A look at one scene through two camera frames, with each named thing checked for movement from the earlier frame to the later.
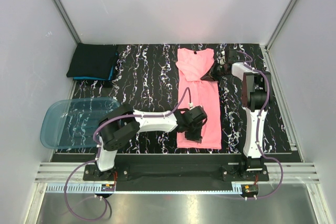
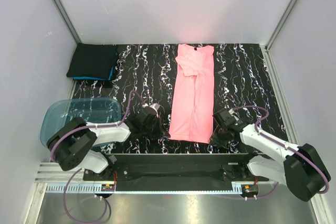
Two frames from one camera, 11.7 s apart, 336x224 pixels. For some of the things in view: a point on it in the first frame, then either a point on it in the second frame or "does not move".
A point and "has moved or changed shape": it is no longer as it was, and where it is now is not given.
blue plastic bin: (70, 124) does not move
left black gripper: (196, 137) -> (161, 132)
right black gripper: (208, 76) -> (214, 139)
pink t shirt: (192, 64) has moved or changed shape
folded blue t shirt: (95, 78) does not move
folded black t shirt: (93, 61) does not move
